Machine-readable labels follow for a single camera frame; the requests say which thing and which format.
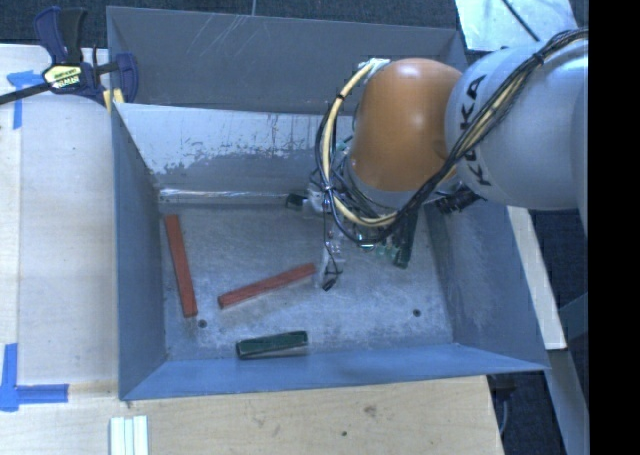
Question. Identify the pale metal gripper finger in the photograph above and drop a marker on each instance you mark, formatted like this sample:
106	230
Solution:
322	268
337	252

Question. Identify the pale wood flat board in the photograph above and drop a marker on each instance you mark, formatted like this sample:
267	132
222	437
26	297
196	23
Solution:
65	243

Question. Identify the grey metal bin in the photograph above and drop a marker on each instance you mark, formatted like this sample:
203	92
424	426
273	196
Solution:
280	63

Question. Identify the red-brown flat block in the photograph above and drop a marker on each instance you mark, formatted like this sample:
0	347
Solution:
265	286
181	268

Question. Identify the dark green flat block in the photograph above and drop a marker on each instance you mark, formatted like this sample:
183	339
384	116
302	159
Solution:
272	344

